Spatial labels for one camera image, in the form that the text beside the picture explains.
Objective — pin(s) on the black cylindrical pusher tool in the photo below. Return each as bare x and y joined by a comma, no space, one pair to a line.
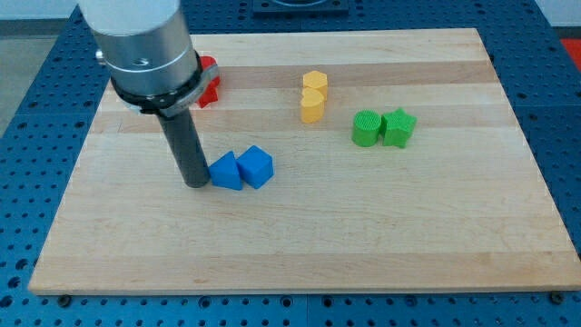
184,142

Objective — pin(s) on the red star block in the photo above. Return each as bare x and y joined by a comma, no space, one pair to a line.
209,96

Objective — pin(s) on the blue cube block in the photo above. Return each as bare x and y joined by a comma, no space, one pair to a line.
255,166

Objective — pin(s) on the wooden board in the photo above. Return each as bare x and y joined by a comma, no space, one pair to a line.
462,208

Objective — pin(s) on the red circle block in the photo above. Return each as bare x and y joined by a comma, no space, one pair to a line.
210,71

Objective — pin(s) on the blue triangle block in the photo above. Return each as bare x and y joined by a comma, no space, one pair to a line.
225,173

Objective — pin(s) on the green cylinder block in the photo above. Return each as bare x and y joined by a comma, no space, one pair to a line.
365,128

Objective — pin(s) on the yellow heart block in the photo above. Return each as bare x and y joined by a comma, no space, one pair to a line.
311,105

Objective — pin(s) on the yellow hexagon block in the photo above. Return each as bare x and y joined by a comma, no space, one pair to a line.
318,81

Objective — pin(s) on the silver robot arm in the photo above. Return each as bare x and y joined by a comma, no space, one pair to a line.
147,48

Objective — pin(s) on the green star block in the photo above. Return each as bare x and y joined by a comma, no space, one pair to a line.
397,127

